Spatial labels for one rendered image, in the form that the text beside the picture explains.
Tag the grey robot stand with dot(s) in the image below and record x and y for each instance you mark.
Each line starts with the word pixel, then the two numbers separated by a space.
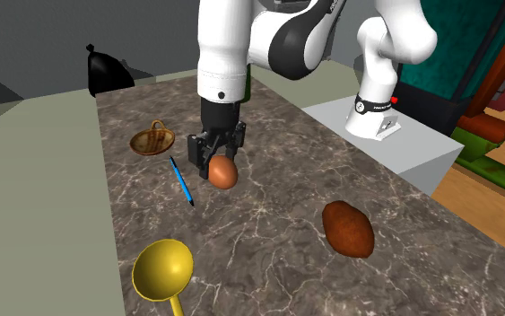
pixel 414 153

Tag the brown egg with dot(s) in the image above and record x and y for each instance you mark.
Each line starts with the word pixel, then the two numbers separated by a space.
pixel 224 174

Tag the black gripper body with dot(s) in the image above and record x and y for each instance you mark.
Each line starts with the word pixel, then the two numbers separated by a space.
pixel 219 116

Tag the teal cabinet with black base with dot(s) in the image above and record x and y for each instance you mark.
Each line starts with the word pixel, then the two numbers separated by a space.
pixel 453 48

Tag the blue pen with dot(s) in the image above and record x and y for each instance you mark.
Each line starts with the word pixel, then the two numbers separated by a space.
pixel 182 182

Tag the brown oval potato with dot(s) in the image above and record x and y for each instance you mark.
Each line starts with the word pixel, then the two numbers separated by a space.
pixel 348 229

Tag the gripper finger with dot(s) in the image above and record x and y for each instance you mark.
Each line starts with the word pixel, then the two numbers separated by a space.
pixel 237 138
pixel 199 151

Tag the black tied rubbish bag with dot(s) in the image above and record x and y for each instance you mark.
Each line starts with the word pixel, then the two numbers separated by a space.
pixel 105 74

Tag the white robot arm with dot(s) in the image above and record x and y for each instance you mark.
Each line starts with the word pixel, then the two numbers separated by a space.
pixel 221 48

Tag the yellow ladle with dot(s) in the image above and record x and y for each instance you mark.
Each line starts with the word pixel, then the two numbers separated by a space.
pixel 162 269

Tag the green and brown bench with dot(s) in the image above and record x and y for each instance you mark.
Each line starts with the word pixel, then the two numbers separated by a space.
pixel 490 135

